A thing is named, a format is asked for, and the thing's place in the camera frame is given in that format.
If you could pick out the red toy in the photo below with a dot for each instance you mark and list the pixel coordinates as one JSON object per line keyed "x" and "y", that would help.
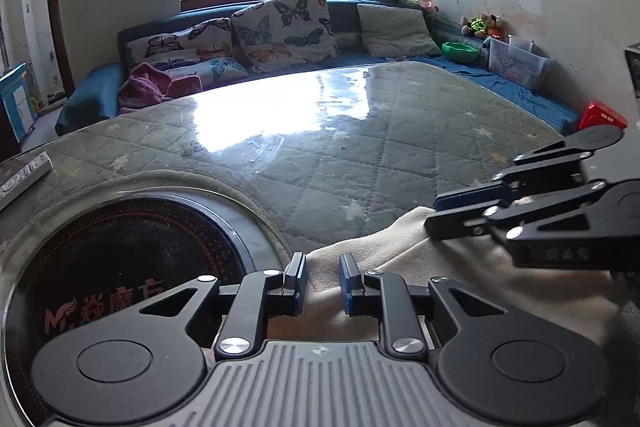
{"x": 602, "y": 117}

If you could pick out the brown and green plush toys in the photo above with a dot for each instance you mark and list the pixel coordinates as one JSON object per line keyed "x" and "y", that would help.
{"x": 481, "y": 27}

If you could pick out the clear plastic storage box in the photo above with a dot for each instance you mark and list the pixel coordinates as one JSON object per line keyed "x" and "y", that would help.
{"x": 515, "y": 64}

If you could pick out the blue corner sofa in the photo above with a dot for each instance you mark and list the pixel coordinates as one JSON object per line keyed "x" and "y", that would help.
{"x": 90, "y": 92}

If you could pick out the grey cushion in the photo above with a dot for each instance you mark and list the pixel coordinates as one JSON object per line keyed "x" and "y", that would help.
{"x": 397, "y": 32}

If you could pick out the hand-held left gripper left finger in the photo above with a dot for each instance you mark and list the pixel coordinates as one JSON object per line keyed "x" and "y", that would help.
{"x": 295, "y": 282}

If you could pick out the colourful toy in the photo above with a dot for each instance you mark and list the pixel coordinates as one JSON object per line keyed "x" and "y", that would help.
{"x": 424, "y": 3}

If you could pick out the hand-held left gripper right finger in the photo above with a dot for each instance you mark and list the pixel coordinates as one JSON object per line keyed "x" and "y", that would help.
{"x": 348, "y": 282}

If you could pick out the blue cabinet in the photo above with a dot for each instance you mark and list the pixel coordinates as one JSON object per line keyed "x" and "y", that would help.
{"x": 15, "y": 102}

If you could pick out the pink cloth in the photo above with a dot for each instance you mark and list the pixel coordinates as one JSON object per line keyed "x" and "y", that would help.
{"x": 150, "y": 89}

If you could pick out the long butterfly print cushion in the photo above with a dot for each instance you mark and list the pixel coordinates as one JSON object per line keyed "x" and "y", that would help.
{"x": 175, "y": 42}

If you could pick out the cream fleece garment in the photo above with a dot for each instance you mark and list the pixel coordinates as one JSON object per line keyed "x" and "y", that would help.
{"x": 450, "y": 267}

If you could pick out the flat butterfly print cushion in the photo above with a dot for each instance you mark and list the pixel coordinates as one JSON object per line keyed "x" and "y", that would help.
{"x": 215, "y": 72}

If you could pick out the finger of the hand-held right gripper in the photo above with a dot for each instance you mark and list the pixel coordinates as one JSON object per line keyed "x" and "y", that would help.
{"x": 475, "y": 197}
{"x": 455, "y": 225}

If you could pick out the large butterfly print cushion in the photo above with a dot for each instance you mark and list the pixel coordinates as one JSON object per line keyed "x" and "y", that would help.
{"x": 285, "y": 29}

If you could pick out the black round induction cooktop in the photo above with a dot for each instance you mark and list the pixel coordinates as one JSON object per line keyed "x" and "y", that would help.
{"x": 100, "y": 257}

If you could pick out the grey quilted table cover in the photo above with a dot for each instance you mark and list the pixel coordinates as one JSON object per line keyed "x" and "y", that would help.
{"x": 400, "y": 147}

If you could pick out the dark wooden door frame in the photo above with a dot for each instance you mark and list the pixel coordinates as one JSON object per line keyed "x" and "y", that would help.
{"x": 59, "y": 7}

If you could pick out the white remote control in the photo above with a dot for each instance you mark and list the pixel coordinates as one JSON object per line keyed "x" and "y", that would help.
{"x": 22, "y": 179}

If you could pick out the green bowl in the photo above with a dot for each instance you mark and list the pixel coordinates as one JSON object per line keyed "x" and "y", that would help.
{"x": 460, "y": 52}

